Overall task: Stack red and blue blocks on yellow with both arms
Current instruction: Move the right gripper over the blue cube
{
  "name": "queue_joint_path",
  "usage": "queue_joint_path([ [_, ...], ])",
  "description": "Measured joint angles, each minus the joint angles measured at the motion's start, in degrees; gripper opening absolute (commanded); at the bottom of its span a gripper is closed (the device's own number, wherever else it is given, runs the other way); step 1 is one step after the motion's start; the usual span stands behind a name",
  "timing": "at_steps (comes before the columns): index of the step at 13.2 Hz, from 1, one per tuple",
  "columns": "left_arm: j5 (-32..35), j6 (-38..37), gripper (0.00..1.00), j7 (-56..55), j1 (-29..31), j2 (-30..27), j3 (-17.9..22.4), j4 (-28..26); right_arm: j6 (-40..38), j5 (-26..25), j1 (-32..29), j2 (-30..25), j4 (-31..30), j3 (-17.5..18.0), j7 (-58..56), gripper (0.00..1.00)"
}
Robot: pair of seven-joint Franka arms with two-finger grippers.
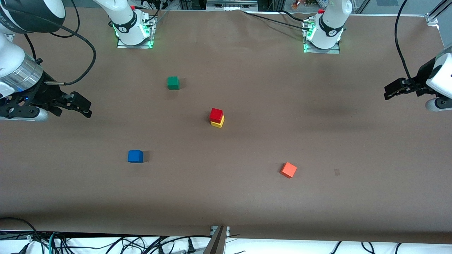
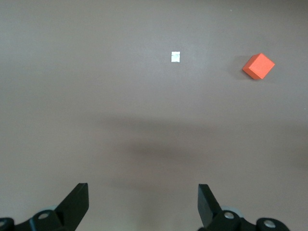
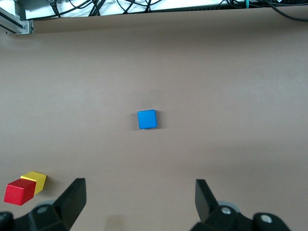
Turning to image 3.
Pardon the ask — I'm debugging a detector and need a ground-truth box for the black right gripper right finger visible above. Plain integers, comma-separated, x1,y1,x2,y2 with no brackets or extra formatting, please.
190,179,291,231

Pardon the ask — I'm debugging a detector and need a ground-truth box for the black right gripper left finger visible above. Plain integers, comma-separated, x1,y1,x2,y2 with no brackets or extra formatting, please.
0,178,87,231

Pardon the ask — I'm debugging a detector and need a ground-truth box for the red wooden block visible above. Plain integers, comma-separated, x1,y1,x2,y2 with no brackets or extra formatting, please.
3,178,37,206

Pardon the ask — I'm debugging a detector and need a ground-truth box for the blue wooden block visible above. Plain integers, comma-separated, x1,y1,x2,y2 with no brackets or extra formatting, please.
137,109,158,130

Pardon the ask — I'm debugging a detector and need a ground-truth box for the yellow wooden block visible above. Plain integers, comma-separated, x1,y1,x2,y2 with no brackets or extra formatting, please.
20,170,47,195

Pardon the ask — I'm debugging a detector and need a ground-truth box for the brown paper table cover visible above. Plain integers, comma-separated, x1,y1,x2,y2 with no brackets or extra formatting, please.
0,6,308,231

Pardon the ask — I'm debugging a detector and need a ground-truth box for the black power plug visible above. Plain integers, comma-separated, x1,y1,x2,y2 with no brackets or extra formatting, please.
47,0,61,16

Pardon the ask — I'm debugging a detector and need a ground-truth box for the aluminium profile with bracket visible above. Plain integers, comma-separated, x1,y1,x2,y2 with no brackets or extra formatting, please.
0,6,34,36

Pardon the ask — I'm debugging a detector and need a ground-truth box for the black cable bundle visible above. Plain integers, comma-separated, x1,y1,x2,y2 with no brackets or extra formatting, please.
47,0,308,18

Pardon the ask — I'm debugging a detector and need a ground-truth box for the thick black curved cable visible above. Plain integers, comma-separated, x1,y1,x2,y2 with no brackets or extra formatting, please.
270,4,308,22

